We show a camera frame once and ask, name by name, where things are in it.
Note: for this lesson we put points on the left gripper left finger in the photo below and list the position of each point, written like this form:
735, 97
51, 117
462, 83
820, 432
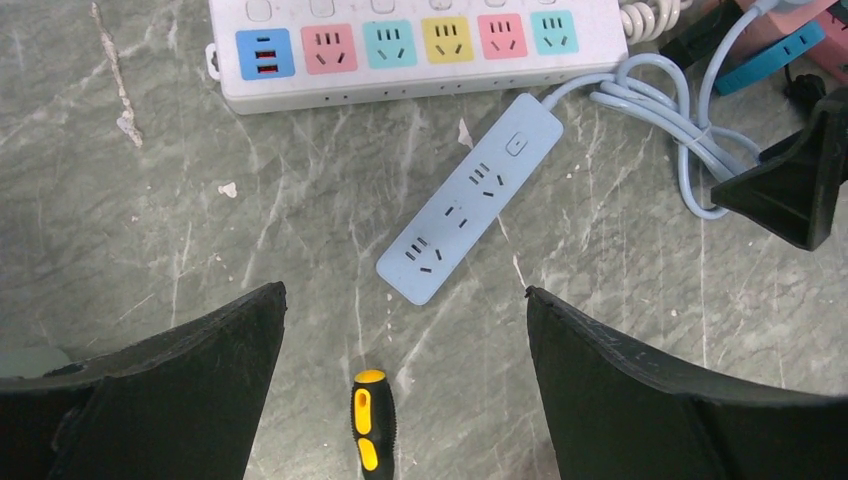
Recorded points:
182, 404

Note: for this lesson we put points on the white multicolour power strip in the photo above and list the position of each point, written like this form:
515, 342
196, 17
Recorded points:
286, 55

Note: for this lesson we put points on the pink socket adapter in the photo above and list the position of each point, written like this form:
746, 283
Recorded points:
774, 26

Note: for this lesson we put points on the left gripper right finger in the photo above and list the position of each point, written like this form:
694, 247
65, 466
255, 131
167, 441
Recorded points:
618, 408

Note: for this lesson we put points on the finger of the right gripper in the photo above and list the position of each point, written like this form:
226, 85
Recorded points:
794, 190

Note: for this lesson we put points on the teal blue plug adapter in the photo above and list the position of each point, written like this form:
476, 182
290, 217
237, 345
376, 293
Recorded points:
771, 59

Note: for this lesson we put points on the light blue power strip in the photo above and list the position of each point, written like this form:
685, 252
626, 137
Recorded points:
440, 235

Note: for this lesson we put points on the pink triangular power strip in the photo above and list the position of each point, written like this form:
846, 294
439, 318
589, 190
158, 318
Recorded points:
831, 52

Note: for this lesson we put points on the black yellow screwdriver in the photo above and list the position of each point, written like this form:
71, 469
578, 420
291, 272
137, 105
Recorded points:
373, 423

